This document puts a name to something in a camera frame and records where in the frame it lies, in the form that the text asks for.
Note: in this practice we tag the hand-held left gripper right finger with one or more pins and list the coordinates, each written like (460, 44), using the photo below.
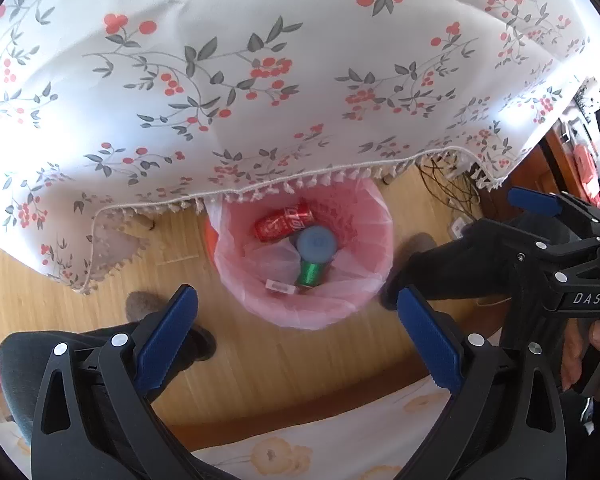
(430, 340)

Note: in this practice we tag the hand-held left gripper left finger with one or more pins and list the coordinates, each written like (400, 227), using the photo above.
(172, 330)

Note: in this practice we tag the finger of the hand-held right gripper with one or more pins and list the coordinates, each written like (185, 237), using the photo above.
(535, 201)
(555, 260)

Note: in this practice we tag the bin with pink bag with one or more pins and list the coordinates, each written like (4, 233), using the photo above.
(340, 305)

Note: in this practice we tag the white green gum box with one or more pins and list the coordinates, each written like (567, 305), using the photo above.
(280, 287)

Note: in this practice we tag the clear plastic bag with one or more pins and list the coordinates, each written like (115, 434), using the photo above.
(275, 262)

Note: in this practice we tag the green soda can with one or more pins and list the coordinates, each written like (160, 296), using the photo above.
(312, 274)

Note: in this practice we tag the red soda can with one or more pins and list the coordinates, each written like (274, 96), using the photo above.
(280, 222)

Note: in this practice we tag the grey fuzzy slipper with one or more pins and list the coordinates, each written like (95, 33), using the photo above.
(145, 305)
(424, 246)

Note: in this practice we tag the red packet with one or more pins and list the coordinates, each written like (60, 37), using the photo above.
(585, 170)

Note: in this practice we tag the person's right leg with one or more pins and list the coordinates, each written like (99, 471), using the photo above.
(480, 260)

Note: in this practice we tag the white power strip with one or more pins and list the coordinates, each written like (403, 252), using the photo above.
(460, 225)

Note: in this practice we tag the yellow floral bedsheet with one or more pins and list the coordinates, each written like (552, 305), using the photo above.
(280, 455)

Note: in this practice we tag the floral tablecloth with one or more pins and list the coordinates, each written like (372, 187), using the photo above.
(230, 35)

